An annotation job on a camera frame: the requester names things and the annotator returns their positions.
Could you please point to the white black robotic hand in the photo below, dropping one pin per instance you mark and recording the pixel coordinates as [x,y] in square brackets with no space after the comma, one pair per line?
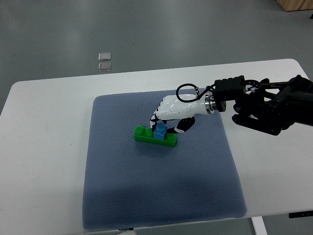
[171,108]

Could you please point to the blue toy block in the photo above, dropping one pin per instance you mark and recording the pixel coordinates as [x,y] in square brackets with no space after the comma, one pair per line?
[160,132]

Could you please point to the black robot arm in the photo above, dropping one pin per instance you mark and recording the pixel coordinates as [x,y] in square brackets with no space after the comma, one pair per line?
[264,106]

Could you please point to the green four-stud toy block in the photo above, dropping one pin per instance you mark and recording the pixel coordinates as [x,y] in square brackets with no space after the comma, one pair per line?
[147,135]

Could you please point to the lower metal floor plate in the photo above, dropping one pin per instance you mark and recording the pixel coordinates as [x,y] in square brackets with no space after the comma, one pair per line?
[105,66]

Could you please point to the metal floor plate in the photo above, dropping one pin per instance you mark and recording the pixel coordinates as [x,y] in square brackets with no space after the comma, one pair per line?
[104,56]
[105,66]

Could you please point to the blue-grey textured mat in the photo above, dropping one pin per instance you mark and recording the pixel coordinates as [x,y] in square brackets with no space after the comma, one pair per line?
[131,184]

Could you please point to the upper metal floor plate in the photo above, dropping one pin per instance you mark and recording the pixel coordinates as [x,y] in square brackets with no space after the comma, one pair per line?
[104,56]

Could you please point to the white table leg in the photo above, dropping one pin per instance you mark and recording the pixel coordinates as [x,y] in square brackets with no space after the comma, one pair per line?
[259,226]

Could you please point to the wooden box corner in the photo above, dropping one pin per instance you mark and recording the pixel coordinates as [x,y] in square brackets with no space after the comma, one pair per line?
[296,5]

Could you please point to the black table control panel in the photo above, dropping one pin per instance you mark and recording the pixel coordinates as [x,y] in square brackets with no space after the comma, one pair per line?
[300,214]

